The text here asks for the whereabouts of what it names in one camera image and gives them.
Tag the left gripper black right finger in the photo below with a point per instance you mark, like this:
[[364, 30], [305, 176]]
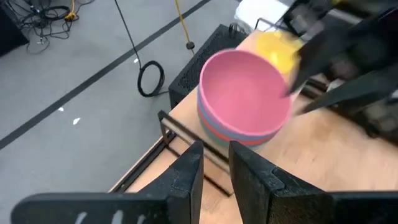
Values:
[[273, 202]]

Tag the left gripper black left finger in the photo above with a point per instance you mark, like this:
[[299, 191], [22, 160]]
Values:
[[174, 205]]

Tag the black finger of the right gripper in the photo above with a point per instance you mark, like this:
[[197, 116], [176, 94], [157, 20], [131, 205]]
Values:
[[314, 59], [357, 91]]

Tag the yellow bowl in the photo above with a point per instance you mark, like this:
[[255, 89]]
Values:
[[275, 49]]

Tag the pink bowl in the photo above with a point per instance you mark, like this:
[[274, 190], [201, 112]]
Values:
[[245, 90]]

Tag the coral red bowl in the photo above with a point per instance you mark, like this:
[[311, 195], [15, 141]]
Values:
[[203, 119]]

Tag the blue bowl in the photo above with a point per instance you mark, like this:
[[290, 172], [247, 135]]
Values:
[[201, 107]]

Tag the black perforated metal box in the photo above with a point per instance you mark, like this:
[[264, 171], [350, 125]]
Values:
[[205, 62]]

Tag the black floor box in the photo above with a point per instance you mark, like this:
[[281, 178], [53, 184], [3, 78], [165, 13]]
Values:
[[11, 31]]

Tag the wooden shelf black metal frame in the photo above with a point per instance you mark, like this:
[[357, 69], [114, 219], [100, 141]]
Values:
[[326, 149]]

